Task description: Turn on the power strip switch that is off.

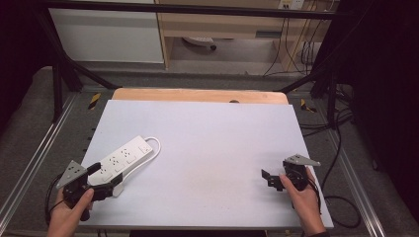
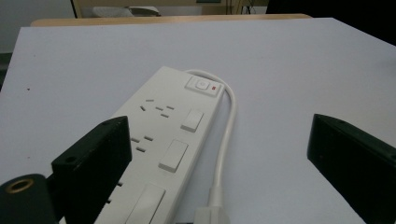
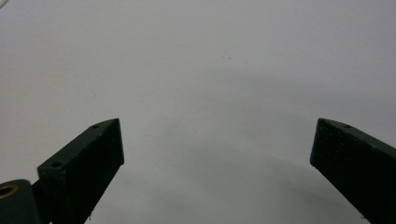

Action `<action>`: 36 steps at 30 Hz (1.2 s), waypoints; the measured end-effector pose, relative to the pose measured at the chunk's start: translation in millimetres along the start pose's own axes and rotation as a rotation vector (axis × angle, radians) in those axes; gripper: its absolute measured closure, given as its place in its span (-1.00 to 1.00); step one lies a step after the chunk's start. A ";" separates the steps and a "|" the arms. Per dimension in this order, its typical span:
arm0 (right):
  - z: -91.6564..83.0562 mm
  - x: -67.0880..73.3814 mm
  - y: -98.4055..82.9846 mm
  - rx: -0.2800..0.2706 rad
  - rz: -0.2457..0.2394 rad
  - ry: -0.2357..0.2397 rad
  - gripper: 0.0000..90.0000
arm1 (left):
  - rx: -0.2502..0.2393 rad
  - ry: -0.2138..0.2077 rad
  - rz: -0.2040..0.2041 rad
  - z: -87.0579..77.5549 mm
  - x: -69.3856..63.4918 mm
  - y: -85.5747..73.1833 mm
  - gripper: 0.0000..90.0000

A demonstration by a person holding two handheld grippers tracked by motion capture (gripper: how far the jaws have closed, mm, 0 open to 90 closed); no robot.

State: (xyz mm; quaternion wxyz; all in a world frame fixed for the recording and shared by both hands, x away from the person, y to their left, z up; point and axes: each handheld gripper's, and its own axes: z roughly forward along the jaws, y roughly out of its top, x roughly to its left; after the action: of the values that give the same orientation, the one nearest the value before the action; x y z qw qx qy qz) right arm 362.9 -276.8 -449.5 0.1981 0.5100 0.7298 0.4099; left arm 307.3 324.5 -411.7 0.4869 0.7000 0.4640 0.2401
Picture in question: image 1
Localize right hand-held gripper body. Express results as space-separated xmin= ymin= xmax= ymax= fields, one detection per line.
xmin=275 ymin=153 xmax=321 ymax=193

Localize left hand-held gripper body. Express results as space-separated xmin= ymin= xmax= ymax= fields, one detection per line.
xmin=55 ymin=160 xmax=115 ymax=222

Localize white plug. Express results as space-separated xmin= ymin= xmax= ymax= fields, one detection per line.
xmin=113 ymin=182 xmax=126 ymax=198

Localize white power strip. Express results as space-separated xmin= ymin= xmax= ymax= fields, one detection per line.
xmin=88 ymin=134 xmax=154 ymax=188

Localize white power strip cable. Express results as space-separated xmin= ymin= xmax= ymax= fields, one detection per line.
xmin=122 ymin=136 xmax=162 ymax=183

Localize person's right hand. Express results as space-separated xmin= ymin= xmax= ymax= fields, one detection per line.
xmin=279 ymin=166 xmax=327 ymax=237

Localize person's left hand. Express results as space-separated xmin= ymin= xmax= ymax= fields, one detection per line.
xmin=46 ymin=188 xmax=96 ymax=237

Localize wooden board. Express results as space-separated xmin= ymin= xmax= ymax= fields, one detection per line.
xmin=111 ymin=87 xmax=291 ymax=106

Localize dark curtain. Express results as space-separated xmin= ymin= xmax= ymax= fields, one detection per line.
xmin=329 ymin=0 xmax=419 ymax=225
xmin=0 ymin=0 xmax=57 ymax=134

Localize white cabinet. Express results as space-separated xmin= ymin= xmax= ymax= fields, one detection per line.
xmin=48 ymin=0 xmax=165 ymax=64

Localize grey object with black wheel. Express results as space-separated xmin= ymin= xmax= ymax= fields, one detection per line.
xmin=182 ymin=36 xmax=217 ymax=51

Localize wooden desk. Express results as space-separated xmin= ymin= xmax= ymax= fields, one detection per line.
xmin=154 ymin=0 xmax=332 ymax=72

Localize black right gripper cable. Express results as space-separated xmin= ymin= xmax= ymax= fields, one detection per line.
xmin=307 ymin=176 xmax=323 ymax=215

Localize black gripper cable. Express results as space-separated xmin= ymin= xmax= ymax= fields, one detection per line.
xmin=44 ymin=173 xmax=65 ymax=227
xmin=307 ymin=176 xmax=323 ymax=215

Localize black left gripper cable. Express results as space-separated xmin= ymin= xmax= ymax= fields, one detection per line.
xmin=44 ymin=173 xmax=65 ymax=227

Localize aluminium floor rail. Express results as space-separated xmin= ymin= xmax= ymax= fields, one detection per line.
xmin=324 ymin=127 xmax=387 ymax=237
xmin=0 ymin=93 xmax=79 ymax=229

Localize bundle of black floor cables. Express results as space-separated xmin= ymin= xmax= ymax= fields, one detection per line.
xmin=297 ymin=86 xmax=355 ymax=138

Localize black looped floor cable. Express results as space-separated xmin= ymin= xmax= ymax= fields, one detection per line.
xmin=320 ymin=112 xmax=362 ymax=229

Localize hanging cables behind desk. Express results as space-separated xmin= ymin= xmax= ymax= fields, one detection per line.
xmin=262 ymin=9 xmax=328 ymax=78

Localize white wall socket strip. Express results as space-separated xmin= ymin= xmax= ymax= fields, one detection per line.
xmin=278 ymin=0 xmax=306 ymax=11

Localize black metal frame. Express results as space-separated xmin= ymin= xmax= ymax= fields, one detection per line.
xmin=33 ymin=0 xmax=345 ymax=130

